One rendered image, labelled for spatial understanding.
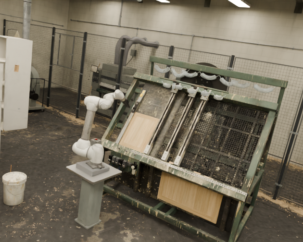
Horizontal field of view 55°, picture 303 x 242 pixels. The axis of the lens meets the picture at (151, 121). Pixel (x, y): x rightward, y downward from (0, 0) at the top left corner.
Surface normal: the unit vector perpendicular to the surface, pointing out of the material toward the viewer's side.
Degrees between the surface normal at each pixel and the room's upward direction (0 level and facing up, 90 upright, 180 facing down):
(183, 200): 90
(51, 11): 90
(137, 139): 55
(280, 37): 90
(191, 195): 90
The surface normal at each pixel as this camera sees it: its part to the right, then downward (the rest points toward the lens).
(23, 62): 0.80, 0.27
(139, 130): -0.32, -0.45
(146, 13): -0.58, 0.11
